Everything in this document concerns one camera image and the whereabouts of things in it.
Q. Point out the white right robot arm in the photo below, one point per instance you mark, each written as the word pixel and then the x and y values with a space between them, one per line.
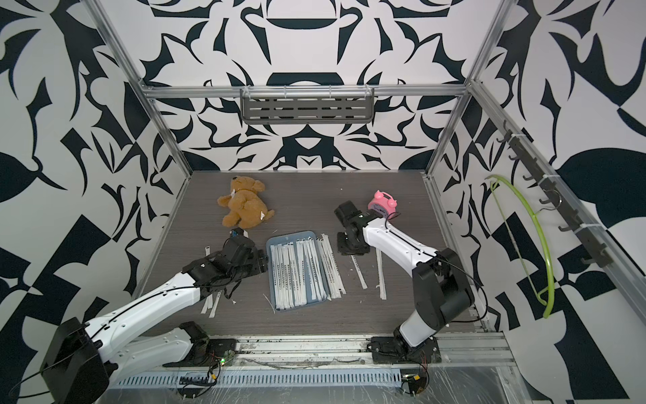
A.
pixel 441 288

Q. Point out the white cable duct strip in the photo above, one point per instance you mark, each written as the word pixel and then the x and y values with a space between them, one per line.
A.
pixel 241 378

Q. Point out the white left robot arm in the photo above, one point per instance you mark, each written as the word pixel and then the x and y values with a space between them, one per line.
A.
pixel 85 359

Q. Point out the brown teddy bear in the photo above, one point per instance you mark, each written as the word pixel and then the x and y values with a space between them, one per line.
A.
pixel 246 208

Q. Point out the pink alarm clock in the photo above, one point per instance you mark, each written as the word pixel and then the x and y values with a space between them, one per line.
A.
pixel 383 203

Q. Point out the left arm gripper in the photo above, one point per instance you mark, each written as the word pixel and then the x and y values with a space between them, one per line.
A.
pixel 261 262

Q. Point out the grey wall hook rack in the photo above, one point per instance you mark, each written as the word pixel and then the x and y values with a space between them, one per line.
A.
pixel 557 197

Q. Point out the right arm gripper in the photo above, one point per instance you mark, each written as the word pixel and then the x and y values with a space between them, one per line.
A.
pixel 342 250

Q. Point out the blue storage box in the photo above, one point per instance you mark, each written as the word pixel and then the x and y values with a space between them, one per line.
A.
pixel 307 280

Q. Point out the grey metal wall shelf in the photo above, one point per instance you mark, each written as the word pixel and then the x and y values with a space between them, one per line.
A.
pixel 307 105

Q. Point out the green plastic hanger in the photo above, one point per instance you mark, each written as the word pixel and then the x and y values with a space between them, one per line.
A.
pixel 545 295

